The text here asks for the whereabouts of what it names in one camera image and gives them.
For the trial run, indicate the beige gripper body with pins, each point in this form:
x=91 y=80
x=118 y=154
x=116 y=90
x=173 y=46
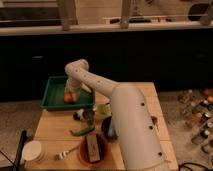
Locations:
x=73 y=89

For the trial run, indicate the red orange apple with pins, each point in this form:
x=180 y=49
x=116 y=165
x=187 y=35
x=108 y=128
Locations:
x=68 y=98

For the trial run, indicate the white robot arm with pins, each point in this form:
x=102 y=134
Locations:
x=139 y=143

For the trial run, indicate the green plastic tray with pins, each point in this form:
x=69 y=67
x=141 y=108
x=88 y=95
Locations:
x=53 y=99

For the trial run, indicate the black white small toy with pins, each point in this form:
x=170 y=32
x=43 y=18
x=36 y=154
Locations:
x=78 y=115

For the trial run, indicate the small metal cup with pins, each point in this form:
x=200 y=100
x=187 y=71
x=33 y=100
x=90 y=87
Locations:
x=89 y=116

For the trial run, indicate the green pear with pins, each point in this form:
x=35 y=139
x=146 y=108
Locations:
x=102 y=110

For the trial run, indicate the green chili pepper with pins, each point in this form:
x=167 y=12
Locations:
x=83 y=132

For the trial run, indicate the dark brown bowl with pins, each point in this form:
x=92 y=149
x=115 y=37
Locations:
x=104 y=128

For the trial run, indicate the grey blue block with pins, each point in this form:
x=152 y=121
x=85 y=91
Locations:
x=111 y=131

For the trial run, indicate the wooden block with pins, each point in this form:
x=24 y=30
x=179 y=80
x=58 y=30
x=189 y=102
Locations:
x=93 y=149

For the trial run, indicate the terracotta orange bowl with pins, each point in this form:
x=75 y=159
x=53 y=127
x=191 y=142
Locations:
x=83 y=156

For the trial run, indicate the black pole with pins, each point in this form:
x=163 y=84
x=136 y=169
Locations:
x=23 y=139

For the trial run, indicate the brown dried grape bunch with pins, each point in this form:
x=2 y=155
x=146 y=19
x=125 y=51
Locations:
x=154 y=120

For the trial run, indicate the spice bottle rack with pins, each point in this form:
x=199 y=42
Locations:
x=195 y=113

